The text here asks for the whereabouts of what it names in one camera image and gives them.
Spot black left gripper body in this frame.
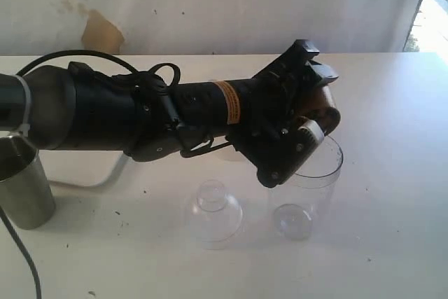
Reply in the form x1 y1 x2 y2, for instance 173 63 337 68
237 39 339 159

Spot brown wooden cup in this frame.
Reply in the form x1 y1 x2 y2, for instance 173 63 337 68
296 85 341 136

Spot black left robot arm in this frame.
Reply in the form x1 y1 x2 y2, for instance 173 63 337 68
1 40 341 162

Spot clear plastic jar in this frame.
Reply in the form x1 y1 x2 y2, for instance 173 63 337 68
269 136 344 240

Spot clear dome jar lid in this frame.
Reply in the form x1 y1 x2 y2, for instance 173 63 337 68
185 180 243 249

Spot frosted plastic beaker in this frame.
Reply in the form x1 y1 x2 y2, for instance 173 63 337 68
216 146 246 162

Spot white rectangular tray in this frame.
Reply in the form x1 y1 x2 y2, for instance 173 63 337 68
39 151 129 188

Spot steel metal cup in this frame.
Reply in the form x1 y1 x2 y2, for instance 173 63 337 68
1 136 55 230

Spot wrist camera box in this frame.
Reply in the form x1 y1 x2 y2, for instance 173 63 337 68
255 120 325 188

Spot black cable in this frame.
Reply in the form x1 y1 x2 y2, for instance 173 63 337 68
0 49 232 299

